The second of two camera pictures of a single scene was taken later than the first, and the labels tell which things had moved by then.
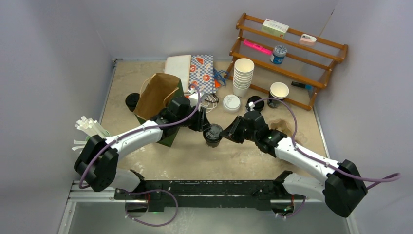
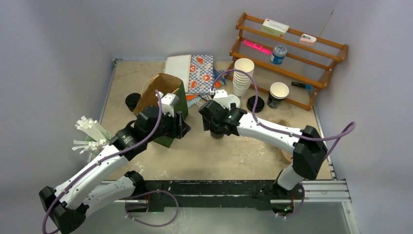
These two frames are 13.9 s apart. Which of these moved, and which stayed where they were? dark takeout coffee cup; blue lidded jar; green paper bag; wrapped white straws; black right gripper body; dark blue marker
Moved: dark takeout coffee cup; black right gripper body
Stayed: dark blue marker; wrapped white straws; green paper bag; blue lidded jar
